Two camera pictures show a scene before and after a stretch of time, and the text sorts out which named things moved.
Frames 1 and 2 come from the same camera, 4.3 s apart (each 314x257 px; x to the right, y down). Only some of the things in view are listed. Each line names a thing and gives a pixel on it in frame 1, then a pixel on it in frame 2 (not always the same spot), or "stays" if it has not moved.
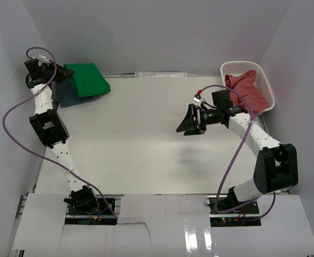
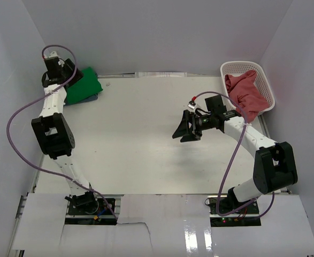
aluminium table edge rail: x=283 y=189 stays
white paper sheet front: x=165 y=225 stays
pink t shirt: x=244 y=85 stays
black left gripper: x=63 y=73 → x=78 y=75
